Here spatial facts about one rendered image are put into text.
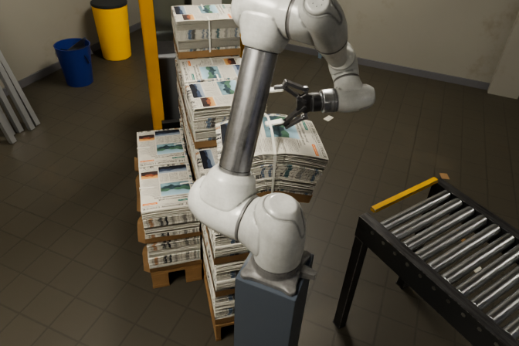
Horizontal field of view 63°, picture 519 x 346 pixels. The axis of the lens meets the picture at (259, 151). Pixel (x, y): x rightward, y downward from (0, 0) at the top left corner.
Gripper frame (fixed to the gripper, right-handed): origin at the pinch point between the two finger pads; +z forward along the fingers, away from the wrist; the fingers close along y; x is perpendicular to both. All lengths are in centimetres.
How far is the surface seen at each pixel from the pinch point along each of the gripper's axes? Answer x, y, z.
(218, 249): -15, 58, 25
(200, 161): 31, 44, 30
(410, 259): -35, 55, -50
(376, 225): -16, 54, -43
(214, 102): 46, 21, 20
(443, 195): 1, 57, -83
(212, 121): 42, 29, 23
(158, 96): 151, 67, 62
